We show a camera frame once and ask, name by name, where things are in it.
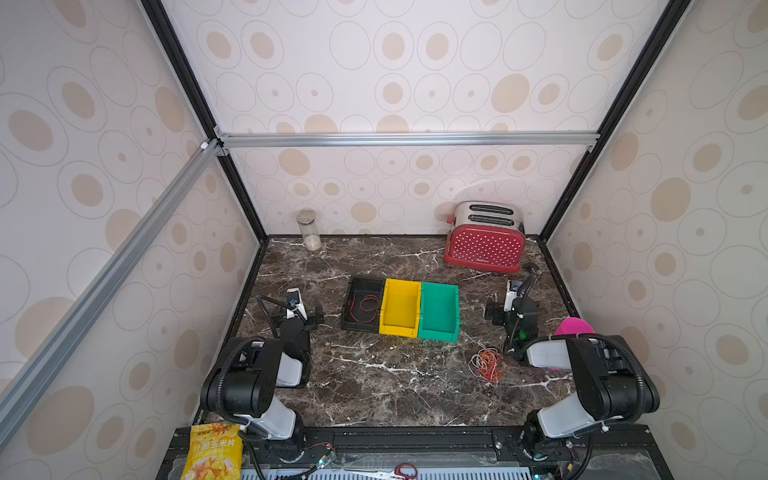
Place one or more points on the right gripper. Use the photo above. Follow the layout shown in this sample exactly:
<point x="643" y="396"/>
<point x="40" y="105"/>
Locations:
<point x="517" y="315"/>

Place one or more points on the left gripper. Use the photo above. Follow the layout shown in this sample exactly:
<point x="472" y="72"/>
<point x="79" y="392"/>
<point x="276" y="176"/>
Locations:
<point x="313" y="326"/>

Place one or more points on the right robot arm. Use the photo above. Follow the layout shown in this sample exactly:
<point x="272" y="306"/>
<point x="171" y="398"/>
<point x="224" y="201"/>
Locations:
<point x="611" y="385"/>

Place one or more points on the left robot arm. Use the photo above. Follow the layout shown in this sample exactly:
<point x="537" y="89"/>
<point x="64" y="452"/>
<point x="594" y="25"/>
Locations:
<point x="241" y="385"/>

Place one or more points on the pink plastic goblet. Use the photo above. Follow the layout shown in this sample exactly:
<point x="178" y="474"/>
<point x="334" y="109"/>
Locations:
<point x="570" y="325"/>

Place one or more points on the black plastic bin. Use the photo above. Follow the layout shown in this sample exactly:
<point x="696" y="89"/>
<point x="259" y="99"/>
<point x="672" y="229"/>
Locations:
<point x="362" y="305"/>

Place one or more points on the green plastic bin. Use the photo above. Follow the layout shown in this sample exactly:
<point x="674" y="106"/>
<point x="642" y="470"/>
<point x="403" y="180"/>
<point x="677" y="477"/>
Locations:
<point x="439" y="312"/>

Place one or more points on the red polka dot toaster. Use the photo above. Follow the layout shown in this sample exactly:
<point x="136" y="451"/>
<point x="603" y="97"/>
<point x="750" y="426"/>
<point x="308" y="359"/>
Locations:
<point x="486" y="236"/>

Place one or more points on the yellow plastic bin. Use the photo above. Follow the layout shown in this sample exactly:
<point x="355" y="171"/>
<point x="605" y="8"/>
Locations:
<point x="400" y="308"/>

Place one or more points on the glass jar with lid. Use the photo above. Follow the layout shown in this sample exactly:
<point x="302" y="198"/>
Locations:
<point x="306" y="220"/>

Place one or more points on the yellow snack bag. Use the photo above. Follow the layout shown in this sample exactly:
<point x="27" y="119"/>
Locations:
<point x="215" y="453"/>

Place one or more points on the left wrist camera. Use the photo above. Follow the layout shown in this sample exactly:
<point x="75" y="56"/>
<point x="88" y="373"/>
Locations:
<point x="296" y="308"/>

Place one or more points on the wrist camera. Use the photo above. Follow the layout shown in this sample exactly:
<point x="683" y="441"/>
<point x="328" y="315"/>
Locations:
<point x="296" y="308"/>
<point x="512" y="291"/>

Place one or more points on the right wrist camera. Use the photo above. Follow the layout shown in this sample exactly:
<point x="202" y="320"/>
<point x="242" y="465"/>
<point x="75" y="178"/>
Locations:
<point x="512" y="291"/>

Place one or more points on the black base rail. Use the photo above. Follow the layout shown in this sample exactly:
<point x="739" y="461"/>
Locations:
<point x="623" y="452"/>

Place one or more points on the red handled scissors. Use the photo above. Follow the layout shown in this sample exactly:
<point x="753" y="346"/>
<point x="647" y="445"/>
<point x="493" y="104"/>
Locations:
<point x="403" y="471"/>

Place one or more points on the aluminium frame bar left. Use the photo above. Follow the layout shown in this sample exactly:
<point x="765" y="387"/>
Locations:
<point x="34" y="379"/>

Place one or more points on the aluminium frame bar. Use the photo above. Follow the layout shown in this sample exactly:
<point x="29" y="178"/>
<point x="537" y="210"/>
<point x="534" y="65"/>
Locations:
<point x="34" y="379"/>
<point x="587" y="138"/>

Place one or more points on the aluminium frame bar back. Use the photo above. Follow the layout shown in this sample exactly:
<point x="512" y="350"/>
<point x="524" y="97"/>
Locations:
<point x="587" y="138"/>

